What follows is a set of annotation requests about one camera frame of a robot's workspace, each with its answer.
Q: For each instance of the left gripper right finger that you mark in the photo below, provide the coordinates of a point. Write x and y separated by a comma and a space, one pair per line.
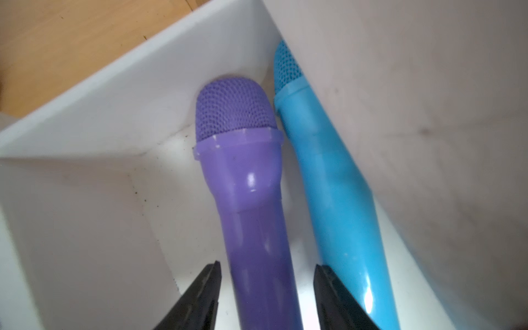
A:
336, 307

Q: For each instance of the blue toy microphone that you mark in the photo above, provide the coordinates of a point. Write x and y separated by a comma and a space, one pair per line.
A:
340, 202

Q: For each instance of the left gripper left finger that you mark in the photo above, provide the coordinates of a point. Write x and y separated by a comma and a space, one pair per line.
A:
197, 307

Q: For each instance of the white drawer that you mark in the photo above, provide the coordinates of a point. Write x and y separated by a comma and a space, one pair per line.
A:
106, 218

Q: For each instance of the white plastic drawer unit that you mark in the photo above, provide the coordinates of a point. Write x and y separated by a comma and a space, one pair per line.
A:
430, 98

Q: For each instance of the purple toy microphone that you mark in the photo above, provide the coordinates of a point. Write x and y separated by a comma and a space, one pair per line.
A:
238, 145

